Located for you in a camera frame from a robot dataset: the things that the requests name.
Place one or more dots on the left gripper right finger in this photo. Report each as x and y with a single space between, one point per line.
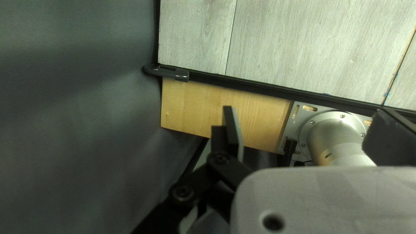
393 139

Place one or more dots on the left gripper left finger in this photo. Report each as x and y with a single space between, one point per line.
232 130

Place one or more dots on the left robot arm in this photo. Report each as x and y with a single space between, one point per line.
334 139

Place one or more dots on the dark grey corner clamp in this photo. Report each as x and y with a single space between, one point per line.
172 74

